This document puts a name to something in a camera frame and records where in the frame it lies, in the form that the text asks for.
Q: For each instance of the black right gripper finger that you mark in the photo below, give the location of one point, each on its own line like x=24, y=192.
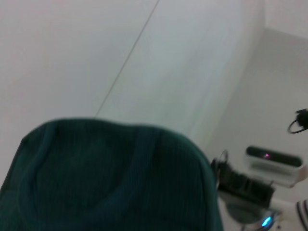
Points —
x=219, y=166

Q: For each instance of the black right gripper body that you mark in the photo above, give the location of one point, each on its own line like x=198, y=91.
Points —
x=247, y=187

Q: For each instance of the dark teal insulated lunch bag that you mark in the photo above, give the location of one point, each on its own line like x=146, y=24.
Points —
x=108, y=180

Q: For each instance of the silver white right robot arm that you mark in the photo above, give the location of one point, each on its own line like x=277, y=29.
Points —
x=252, y=214

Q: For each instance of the white backdrop curtain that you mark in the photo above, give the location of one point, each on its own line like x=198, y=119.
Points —
x=192, y=72

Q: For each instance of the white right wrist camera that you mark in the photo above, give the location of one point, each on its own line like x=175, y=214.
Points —
x=274, y=163

